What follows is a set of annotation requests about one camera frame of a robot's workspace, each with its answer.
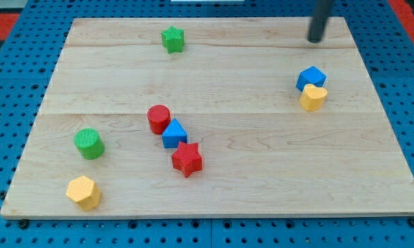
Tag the green cylinder block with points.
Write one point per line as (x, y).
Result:
(89, 143)

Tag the green star block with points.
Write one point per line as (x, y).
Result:
(173, 39)

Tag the wooden board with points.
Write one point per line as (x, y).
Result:
(233, 89)

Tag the blue cube block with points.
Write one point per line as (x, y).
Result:
(312, 76)

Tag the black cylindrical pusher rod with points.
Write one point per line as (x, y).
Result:
(319, 20)

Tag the yellow hexagon block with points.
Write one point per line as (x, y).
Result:
(84, 192)

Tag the yellow heart block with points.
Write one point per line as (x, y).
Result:
(312, 97)

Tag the red star block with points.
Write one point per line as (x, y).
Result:
(187, 158)

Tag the blue triangle block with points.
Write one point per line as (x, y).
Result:
(174, 134)

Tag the red cylinder block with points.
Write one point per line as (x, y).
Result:
(159, 118)

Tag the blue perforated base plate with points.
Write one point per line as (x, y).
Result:
(27, 60)

